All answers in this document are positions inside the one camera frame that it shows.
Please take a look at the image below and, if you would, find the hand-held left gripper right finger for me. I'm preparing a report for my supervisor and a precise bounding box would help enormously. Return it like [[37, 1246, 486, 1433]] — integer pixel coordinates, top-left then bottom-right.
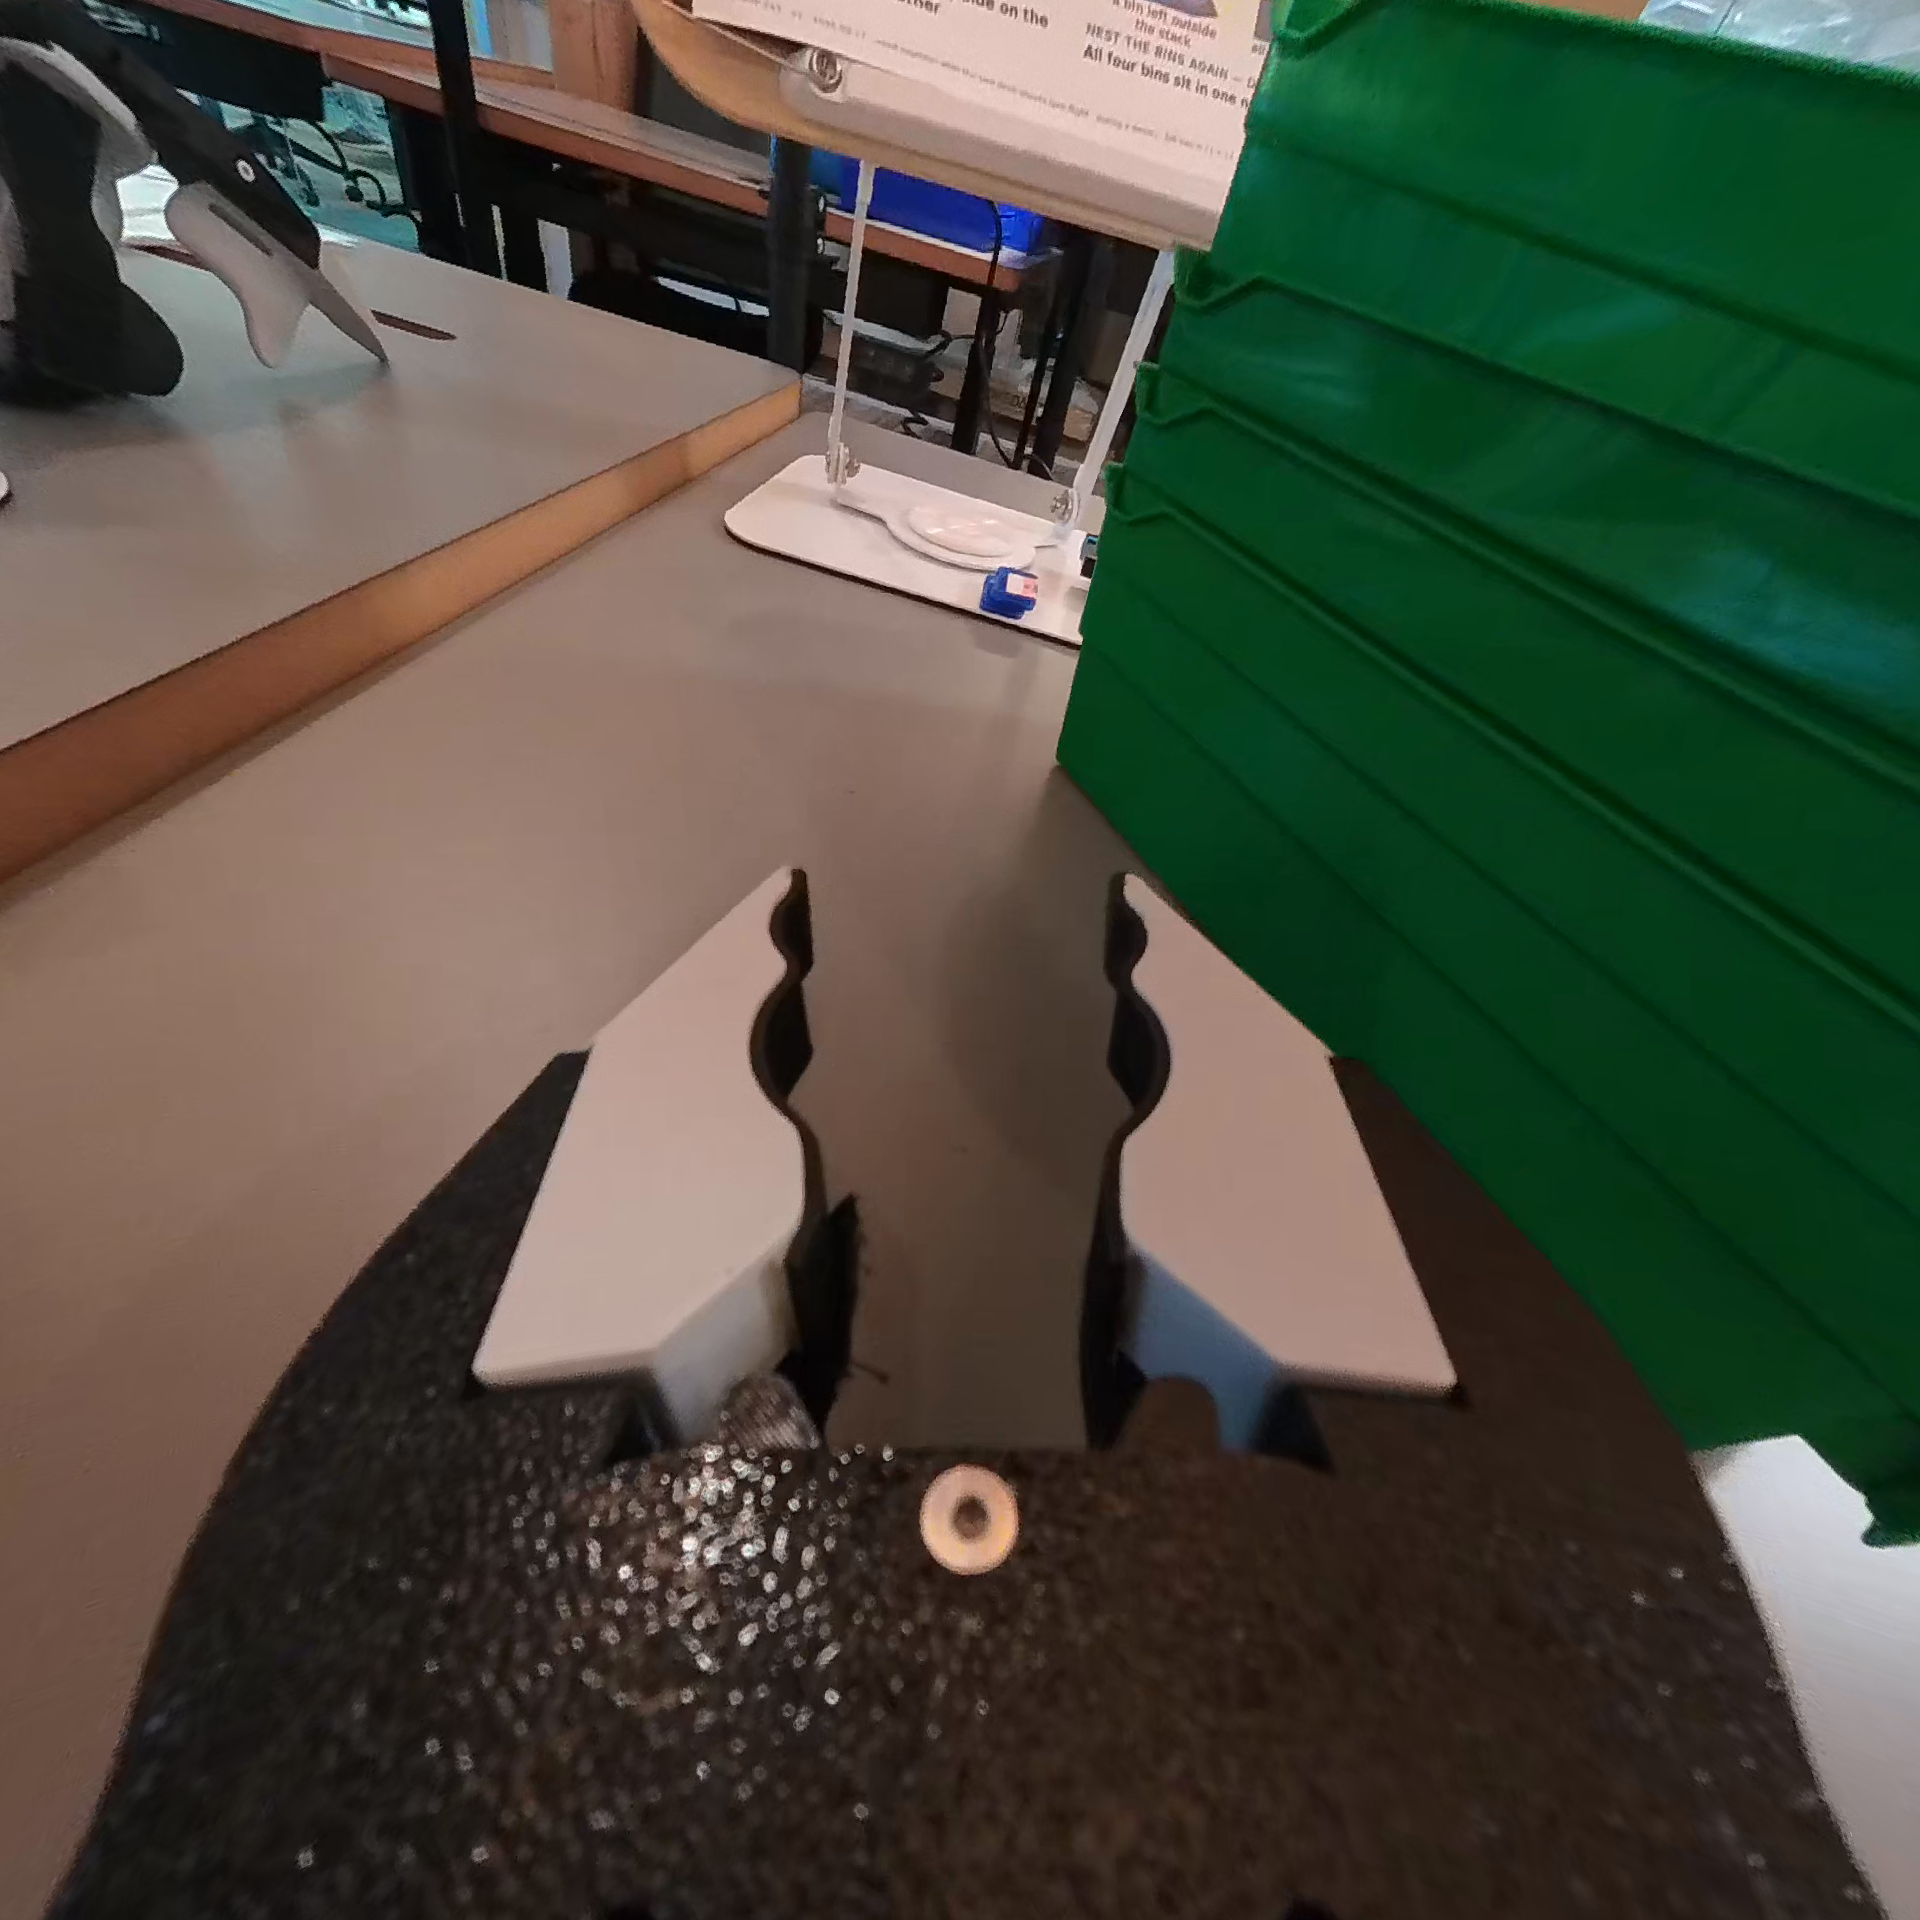
[[1080, 875, 1458, 1456]]

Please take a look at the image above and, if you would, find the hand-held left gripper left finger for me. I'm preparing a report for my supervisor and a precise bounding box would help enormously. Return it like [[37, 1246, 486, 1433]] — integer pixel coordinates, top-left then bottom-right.
[[471, 865, 866, 1439]]

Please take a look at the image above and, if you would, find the stack of blue bins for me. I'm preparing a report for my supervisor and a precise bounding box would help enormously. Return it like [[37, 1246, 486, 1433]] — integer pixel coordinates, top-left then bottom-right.
[[811, 150, 1052, 251]]

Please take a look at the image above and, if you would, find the white round disc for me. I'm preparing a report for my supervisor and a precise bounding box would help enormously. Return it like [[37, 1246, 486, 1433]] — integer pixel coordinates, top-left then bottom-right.
[[908, 508, 1036, 567]]

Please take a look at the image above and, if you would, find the grey side table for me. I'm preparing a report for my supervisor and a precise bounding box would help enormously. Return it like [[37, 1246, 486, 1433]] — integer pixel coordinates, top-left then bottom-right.
[[0, 225, 805, 889]]

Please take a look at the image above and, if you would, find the wooden workbench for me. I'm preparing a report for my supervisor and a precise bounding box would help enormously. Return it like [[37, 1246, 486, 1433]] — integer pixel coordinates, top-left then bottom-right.
[[325, 55, 1052, 452]]

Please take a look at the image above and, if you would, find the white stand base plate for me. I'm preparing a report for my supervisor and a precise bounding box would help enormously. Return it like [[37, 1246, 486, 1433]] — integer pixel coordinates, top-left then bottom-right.
[[722, 150, 1181, 653]]

